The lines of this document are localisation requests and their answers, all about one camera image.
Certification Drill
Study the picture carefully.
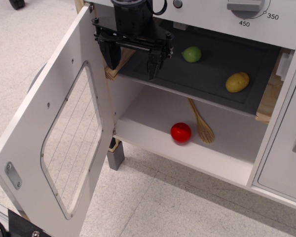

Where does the grey temperature knob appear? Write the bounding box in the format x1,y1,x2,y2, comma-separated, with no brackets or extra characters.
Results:
226,0,264,19

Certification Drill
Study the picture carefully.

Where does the grey round push button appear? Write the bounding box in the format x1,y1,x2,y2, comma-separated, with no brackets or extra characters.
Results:
173,0,183,9

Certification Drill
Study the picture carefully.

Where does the dark grey oven tray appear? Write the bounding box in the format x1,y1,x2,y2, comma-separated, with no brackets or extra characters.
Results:
119,20,281,115

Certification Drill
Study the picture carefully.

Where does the green toy lime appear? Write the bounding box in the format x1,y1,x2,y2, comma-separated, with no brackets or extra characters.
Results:
182,46,202,63

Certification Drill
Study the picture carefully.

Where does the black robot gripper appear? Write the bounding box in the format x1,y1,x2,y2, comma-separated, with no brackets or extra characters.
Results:
92,0,174,80

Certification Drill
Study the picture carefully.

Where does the wooden slotted spoon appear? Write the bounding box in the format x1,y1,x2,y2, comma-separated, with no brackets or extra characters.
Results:
188,98,215,144

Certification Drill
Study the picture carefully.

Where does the metal magnet catch plate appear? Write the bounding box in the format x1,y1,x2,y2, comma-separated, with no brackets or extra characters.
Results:
4,161,22,190

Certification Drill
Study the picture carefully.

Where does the red toy tomato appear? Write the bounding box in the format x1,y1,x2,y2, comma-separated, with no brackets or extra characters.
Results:
170,122,191,143

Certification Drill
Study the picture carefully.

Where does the black base plate with screw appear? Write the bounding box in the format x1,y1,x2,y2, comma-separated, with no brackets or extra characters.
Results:
8,210,51,237

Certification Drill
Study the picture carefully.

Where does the white right cabinet door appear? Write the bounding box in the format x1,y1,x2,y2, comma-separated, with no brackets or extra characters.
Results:
252,48,296,203

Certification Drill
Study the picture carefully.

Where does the grey cabinet leg cap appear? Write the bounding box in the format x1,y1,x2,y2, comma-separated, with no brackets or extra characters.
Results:
107,142,125,171

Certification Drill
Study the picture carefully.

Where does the black caster wheel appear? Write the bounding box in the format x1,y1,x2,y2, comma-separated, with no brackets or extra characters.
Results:
9,0,25,10

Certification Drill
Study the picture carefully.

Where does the white oven door with window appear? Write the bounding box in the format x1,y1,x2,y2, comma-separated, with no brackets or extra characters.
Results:
0,4,114,237

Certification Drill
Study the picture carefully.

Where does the white toy kitchen cabinet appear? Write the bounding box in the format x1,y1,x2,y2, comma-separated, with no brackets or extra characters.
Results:
74,0,296,213

